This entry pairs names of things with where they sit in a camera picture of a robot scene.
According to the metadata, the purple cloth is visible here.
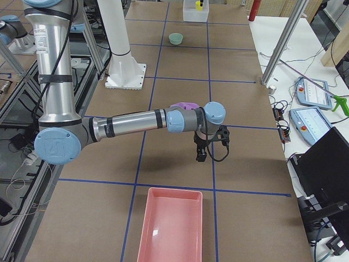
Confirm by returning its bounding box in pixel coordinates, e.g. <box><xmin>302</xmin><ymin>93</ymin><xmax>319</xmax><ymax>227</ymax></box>
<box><xmin>171</xmin><ymin>102</ymin><xmax>200</xmax><ymax>110</ymax></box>

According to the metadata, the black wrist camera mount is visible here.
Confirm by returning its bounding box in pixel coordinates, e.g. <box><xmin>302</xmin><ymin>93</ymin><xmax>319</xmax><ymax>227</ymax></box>
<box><xmin>216</xmin><ymin>125</ymin><xmax>230</xmax><ymax>147</ymax></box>

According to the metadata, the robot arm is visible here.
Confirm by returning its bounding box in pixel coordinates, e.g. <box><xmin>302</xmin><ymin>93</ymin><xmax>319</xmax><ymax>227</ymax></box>
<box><xmin>1</xmin><ymin>15</ymin><xmax>28</xmax><ymax>45</ymax></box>
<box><xmin>23</xmin><ymin>1</ymin><xmax>230</xmax><ymax>165</ymax></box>

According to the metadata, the black laptop monitor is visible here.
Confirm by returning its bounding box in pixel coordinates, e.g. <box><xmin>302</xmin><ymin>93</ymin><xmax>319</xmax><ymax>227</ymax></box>
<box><xmin>290</xmin><ymin>127</ymin><xmax>348</xmax><ymax>212</ymax></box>

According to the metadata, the translucent plastic box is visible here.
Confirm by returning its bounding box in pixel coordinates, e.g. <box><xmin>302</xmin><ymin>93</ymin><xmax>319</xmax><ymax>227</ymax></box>
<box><xmin>183</xmin><ymin>0</ymin><xmax>209</xmax><ymax>22</ymax></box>

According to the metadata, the pink plastic tray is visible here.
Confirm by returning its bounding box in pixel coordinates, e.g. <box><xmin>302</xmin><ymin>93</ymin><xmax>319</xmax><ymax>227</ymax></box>
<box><xmin>137</xmin><ymin>187</ymin><xmax>203</xmax><ymax>261</ymax></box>

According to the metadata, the red fire extinguisher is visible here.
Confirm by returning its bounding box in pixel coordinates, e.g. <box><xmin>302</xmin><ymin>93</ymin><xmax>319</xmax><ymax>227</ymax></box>
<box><xmin>249</xmin><ymin>0</ymin><xmax>261</xmax><ymax>22</ymax></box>

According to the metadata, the teach pendant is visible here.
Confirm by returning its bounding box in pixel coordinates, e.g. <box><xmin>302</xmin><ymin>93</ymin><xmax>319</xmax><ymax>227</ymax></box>
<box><xmin>296</xmin><ymin>77</ymin><xmax>332</xmax><ymax>110</ymax></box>
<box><xmin>290</xmin><ymin>106</ymin><xmax>333</xmax><ymax>146</ymax></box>

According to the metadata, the upper teach pendant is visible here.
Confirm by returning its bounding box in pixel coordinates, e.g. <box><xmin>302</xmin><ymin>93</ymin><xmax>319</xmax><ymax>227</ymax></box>
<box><xmin>296</xmin><ymin>77</ymin><xmax>332</xmax><ymax>110</ymax></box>

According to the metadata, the white pedestal column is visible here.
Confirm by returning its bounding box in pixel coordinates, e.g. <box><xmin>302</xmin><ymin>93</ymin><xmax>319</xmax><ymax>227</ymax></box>
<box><xmin>98</xmin><ymin>0</ymin><xmax>147</xmax><ymax>90</ymax></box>

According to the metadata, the green handled grabber tool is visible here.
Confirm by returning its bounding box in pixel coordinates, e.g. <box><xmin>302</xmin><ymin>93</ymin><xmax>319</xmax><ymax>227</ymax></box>
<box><xmin>279</xmin><ymin>59</ymin><xmax>349</xmax><ymax>117</ymax></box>

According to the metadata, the green plastic bowl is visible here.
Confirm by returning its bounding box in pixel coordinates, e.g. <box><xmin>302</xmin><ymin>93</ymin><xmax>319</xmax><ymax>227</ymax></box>
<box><xmin>169</xmin><ymin>33</ymin><xmax>183</xmax><ymax>45</ymax></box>

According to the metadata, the lower teach pendant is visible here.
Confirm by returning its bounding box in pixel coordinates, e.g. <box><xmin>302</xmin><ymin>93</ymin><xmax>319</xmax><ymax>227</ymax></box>
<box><xmin>290</xmin><ymin>106</ymin><xmax>333</xmax><ymax>146</ymax></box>

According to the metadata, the aluminium frame post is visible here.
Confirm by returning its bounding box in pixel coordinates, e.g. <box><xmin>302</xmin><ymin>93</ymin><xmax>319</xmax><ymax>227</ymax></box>
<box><xmin>261</xmin><ymin>0</ymin><xmax>309</xmax><ymax>86</ymax></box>

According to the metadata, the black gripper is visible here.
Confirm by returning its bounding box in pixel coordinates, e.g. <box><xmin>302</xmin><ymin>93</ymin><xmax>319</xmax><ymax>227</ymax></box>
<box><xmin>194</xmin><ymin>132</ymin><xmax>215</xmax><ymax>162</ymax></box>

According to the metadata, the yellow plastic cup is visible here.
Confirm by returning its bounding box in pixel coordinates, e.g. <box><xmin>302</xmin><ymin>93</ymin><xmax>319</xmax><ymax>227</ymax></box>
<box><xmin>195</xmin><ymin>0</ymin><xmax>203</xmax><ymax>11</ymax></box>

